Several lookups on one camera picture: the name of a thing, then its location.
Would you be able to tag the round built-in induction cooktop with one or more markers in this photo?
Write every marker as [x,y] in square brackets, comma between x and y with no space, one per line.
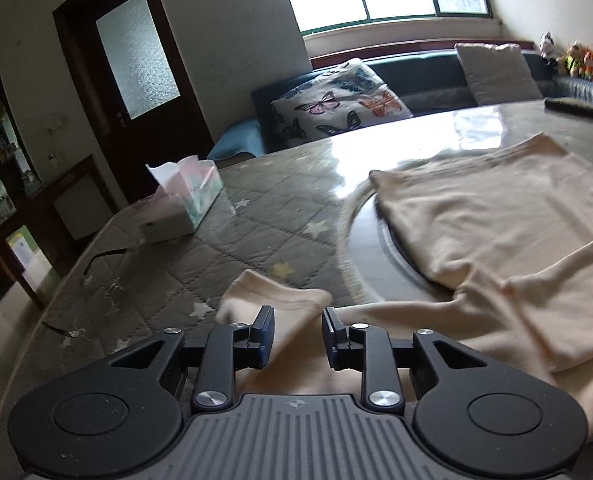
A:
[371,260]

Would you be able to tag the blue sofa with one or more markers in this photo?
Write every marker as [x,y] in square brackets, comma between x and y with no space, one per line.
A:
[426,72]

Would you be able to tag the tissue box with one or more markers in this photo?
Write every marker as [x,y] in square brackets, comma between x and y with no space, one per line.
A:
[181,205]

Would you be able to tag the blue sofa blanket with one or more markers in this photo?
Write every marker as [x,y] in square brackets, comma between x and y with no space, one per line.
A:
[236,140]

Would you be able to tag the brown and yellow plush toy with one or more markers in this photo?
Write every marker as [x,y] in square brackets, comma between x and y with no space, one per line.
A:
[571,60]

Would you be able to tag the black remote control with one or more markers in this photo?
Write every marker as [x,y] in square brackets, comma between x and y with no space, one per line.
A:
[573,108]

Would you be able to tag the plain grey pillow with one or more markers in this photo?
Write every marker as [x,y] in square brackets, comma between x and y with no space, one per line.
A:
[498,75]

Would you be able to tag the black and white plush cow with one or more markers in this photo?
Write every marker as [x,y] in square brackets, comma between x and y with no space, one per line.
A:
[547,47]

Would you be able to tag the orange plush toy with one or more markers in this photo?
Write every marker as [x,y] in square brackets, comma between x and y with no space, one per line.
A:
[590,64]

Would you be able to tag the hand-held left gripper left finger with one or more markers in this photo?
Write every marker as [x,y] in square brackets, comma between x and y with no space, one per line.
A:
[266,342]

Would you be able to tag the dark wooden display cabinet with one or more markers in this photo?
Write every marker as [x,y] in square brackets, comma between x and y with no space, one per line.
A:
[1,170]

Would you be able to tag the dark wooden glass door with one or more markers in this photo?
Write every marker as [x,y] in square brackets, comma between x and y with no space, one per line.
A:
[136,60]

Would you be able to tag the butterfly print pillow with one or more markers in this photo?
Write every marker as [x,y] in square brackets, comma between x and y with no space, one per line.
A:
[336,105]

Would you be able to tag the clear thin-framed eyeglasses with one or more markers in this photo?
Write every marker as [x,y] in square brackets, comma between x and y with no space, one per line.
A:
[107,254]

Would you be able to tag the low dark wooden sideboard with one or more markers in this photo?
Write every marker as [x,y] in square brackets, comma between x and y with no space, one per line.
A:
[76,205]

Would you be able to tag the cream long-sleeve shirt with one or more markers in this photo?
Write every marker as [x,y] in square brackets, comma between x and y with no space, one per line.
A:
[476,220]

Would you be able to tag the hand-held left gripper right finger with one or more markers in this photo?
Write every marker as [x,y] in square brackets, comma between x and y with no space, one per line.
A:
[330,342]

